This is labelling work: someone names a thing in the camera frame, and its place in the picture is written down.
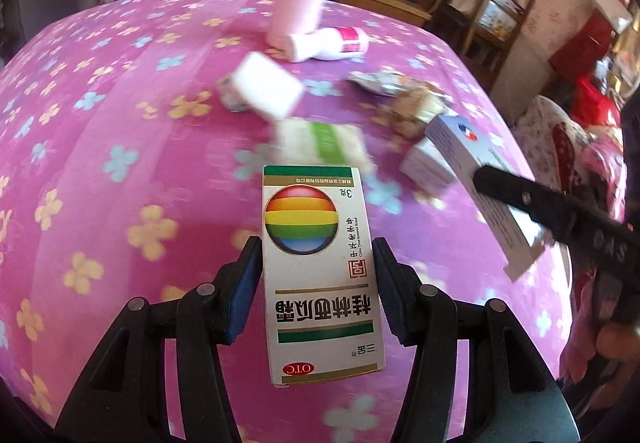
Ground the white bottle pink label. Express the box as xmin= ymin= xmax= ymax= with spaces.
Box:
xmin=284 ymin=27 xmax=370 ymax=62

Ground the white rainbow medicine box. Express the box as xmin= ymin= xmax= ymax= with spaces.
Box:
xmin=262 ymin=166 xmax=385 ymax=387

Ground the white blue medicine box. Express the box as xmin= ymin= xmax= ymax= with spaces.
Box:
xmin=399 ymin=113 xmax=554 ymax=283

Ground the beige paper ball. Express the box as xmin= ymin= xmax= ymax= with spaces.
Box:
xmin=390 ymin=86 xmax=450 ymax=140

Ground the pink floral tablecloth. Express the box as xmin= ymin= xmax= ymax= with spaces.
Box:
xmin=1 ymin=0 xmax=572 ymax=423

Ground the person's right hand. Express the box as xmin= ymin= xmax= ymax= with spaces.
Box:
xmin=596 ymin=323 xmax=640 ymax=362

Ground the white orange snack bag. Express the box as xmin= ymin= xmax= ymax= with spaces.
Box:
xmin=347 ymin=71 xmax=425 ymax=97

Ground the white wrapper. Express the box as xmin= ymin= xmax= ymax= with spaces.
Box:
xmin=217 ymin=72 xmax=250 ymax=112

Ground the white rectangular box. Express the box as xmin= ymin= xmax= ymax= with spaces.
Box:
xmin=231 ymin=52 xmax=305 ymax=121

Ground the white green paper packet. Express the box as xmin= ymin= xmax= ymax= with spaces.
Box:
xmin=271 ymin=118 xmax=376 ymax=175

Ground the wooden chair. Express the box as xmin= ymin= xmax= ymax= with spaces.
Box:
xmin=427 ymin=0 xmax=536 ymax=92

